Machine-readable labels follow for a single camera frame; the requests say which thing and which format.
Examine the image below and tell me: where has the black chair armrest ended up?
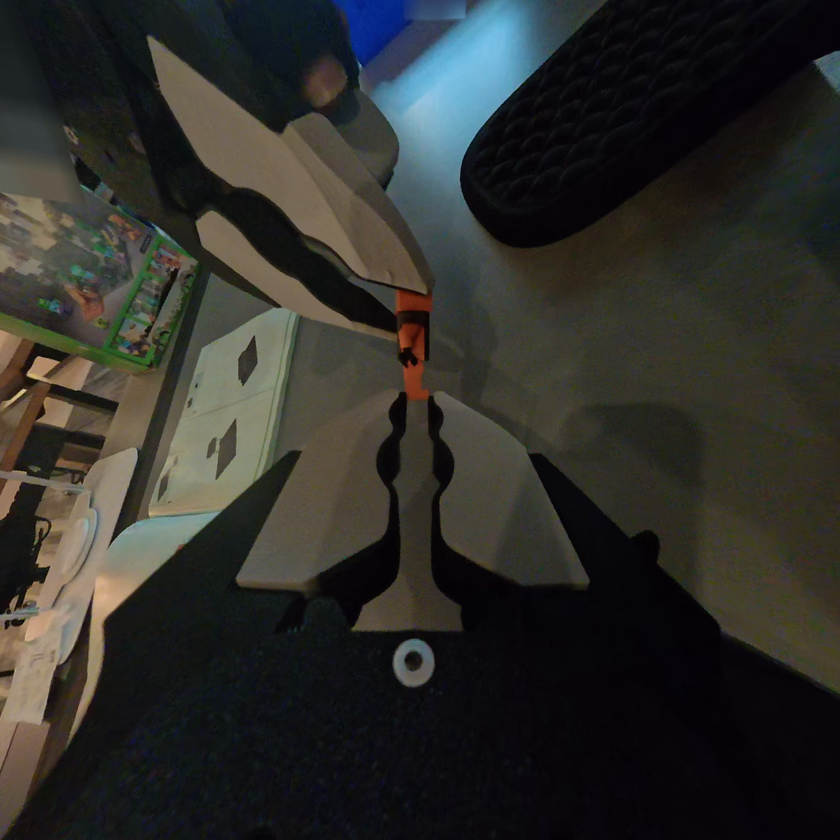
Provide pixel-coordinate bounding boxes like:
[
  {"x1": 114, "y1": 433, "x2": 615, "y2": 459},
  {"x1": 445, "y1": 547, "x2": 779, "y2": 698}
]
[{"x1": 458, "y1": 0, "x2": 840, "y2": 249}]

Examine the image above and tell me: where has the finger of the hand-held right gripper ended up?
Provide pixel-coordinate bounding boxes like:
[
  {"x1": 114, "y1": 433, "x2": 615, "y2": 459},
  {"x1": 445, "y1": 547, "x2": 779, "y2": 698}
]
[
  {"x1": 146, "y1": 36, "x2": 435, "y2": 298},
  {"x1": 193, "y1": 208, "x2": 399, "y2": 337}
]

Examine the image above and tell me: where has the green toy brick box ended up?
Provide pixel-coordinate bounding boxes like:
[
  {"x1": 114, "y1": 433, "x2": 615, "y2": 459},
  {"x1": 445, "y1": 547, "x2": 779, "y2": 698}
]
[{"x1": 0, "y1": 188, "x2": 200, "y2": 371}]

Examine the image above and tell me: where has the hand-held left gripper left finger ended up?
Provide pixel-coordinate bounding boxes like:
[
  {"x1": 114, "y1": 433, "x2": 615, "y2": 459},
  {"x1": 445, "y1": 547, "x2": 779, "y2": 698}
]
[{"x1": 238, "y1": 393, "x2": 403, "y2": 594}]

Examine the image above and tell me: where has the blue plastic bin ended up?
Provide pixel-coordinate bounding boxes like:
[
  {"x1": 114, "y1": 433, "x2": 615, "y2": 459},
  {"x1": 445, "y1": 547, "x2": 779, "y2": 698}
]
[{"x1": 329, "y1": 0, "x2": 471, "y2": 69}]

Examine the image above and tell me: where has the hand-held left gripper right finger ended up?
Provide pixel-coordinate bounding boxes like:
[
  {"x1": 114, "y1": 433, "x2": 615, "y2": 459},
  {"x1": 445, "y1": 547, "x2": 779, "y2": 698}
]
[{"x1": 427, "y1": 390, "x2": 590, "y2": 592}]

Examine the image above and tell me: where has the person's right hand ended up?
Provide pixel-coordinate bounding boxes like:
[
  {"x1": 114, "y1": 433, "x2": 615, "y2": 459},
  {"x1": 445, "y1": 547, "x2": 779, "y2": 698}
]
[{"x1": 298, "y1": 49, "x2": 354, "y2": 111}]

